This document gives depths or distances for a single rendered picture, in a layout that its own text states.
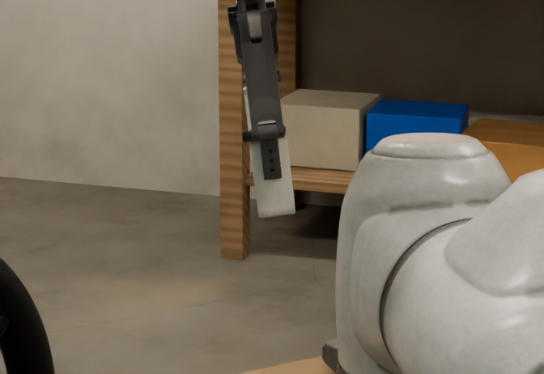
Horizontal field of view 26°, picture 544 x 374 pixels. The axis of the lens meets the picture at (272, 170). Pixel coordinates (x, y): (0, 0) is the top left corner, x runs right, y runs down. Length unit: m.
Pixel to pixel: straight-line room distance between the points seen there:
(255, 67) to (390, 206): 0.19
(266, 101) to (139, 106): 3.28
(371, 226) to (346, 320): 0.11
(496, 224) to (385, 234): 0.14
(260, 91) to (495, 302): 0.24
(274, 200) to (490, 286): 0.20
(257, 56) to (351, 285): 0.25
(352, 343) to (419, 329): 0.19
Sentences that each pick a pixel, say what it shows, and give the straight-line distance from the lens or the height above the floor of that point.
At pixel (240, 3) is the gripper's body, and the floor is 1.02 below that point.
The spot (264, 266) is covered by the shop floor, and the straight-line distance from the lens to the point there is 3.42.
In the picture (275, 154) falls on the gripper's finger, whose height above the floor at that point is 0.91.
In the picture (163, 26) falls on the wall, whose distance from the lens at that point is 4.08.
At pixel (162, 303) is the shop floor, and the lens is 3.15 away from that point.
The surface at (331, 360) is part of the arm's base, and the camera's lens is 1.22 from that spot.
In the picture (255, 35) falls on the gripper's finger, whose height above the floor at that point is 1.00.
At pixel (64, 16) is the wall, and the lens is 4.24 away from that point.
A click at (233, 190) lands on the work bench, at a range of 3.41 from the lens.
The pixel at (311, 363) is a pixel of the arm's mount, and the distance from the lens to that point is 1.25.
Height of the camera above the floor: 1.13
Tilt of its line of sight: 15 degrees down
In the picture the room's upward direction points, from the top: straight up
